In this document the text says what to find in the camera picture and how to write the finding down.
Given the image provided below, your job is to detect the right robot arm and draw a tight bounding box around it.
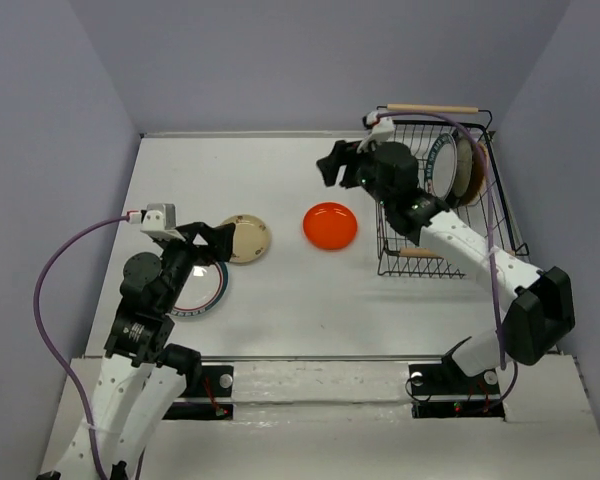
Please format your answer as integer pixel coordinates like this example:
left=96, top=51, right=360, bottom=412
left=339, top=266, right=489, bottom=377
left=316, top=140, right=575, bottom=392

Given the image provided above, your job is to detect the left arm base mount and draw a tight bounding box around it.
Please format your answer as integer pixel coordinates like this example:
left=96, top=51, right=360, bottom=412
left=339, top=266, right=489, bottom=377
left=163, top=364, right=234, bottom=421

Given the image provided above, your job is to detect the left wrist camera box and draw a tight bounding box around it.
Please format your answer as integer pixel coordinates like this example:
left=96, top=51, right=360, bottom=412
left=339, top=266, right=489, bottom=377
left=140, top=203, right=179, bottom=239

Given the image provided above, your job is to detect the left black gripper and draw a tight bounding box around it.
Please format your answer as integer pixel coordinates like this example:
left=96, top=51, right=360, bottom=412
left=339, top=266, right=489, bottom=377
left=157, top=220, right=236, bottom=311

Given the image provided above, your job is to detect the orange plate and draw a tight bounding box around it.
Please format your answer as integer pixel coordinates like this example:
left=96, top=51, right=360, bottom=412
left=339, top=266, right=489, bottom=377
left=302, top=202, right=358, bottom=251

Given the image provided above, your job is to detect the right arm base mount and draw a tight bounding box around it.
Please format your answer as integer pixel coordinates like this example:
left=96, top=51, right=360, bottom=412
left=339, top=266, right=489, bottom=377
left=405, top=363, right=505, bottom=419

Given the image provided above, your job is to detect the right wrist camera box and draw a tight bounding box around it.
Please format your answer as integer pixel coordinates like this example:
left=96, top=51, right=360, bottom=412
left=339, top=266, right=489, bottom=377
left=357, top=110, right=395, bottom=153

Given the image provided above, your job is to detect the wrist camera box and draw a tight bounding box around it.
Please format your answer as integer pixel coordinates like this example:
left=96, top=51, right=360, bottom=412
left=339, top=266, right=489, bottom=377
left=140, top=203, right=179, bottom=239
left=357, top=110, right=395, bottom=153

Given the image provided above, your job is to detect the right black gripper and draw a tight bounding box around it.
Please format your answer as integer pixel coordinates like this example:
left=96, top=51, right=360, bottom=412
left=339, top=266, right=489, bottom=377
left=321, top=133, right=396, bottom=207

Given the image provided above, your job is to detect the woven bamboo round plate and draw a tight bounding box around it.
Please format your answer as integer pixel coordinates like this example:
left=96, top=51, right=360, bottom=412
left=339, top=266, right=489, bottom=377
left=462, top=142, right=489, bottom=205

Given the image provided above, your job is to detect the black wire dish rack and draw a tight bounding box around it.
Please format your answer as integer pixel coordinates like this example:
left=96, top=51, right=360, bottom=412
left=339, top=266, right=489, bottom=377
left=376, top=109, right=529, bottom=279

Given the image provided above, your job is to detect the black rimmed beige plate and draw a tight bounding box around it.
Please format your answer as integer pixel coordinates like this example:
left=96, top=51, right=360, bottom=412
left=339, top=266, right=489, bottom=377
left=446, top=130, right=474, bottom=208

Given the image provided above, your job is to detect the white plate teal red rim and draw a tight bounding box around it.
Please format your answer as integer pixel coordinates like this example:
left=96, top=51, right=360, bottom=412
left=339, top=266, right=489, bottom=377
left=170, top=262, right=229, bottom=319

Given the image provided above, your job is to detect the teal rim Hao Wei plate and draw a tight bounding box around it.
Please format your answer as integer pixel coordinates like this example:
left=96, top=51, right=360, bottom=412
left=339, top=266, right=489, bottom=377
left=424, top=133, right=457, bottom=200

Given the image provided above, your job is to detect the small cream floral plate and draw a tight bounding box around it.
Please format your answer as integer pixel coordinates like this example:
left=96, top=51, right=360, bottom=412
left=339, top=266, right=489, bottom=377
left=222, top=214, right=272, bottom=264

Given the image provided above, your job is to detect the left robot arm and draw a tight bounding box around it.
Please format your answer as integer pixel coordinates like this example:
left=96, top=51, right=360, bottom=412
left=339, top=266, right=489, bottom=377
left=33, top=210, right=235, bottom=479

